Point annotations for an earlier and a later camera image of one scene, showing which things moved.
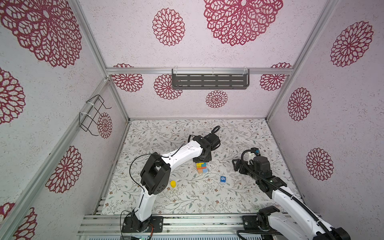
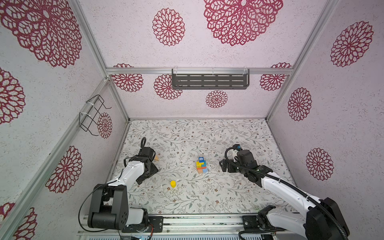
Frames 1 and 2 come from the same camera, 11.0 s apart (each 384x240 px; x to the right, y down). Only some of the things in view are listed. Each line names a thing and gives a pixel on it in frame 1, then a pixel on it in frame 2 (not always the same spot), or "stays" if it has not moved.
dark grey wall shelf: x=210 y=79 stays
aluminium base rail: x=111 y=224 stays
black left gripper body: x=203 y=159 to x=148 y=173
